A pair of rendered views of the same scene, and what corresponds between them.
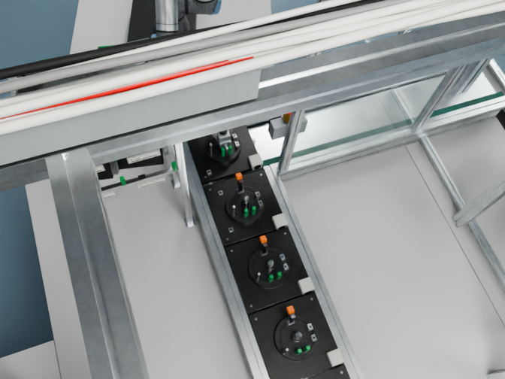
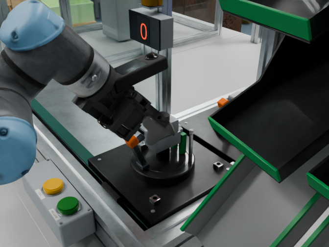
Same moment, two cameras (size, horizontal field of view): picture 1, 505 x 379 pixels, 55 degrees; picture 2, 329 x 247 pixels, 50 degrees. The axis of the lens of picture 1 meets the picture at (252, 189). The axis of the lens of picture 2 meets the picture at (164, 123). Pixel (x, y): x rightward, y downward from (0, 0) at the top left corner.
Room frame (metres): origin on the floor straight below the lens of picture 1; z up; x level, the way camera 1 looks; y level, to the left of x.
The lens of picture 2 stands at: (1.02, 0.75, 1.45)
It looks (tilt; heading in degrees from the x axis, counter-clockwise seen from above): 31 degrees down; 260
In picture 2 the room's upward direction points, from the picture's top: straight up
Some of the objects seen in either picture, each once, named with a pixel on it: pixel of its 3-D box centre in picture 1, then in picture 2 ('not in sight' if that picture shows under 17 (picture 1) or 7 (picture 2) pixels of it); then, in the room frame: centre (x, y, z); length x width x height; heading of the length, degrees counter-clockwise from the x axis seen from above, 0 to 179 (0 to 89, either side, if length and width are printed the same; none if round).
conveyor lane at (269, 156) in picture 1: (294, 140); (105, 127); (1.03, -0.14, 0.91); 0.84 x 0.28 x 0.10; 118
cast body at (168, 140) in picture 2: (223, 137); (166, 128); (0.90, 0.13, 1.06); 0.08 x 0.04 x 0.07; 28
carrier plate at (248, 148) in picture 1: (222, 148); (162, 167); (0.91, 0.14, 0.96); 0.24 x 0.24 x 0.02; 28
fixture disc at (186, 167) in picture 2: (222, 146); (162, 160); (0.91, 0.14, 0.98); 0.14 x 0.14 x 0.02
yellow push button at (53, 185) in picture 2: not in sight; (53, 187); (1.14, 0.16, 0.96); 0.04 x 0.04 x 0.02
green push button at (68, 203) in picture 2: not in sight; (68, 207); (1.11, 0.22, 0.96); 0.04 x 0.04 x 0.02
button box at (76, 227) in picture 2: not in sight; (56, 198); (1.14, 0.16, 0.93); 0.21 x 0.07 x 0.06; 118
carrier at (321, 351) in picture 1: (297, 336); not in sight; (0.25, -0.21, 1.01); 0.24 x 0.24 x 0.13; 28
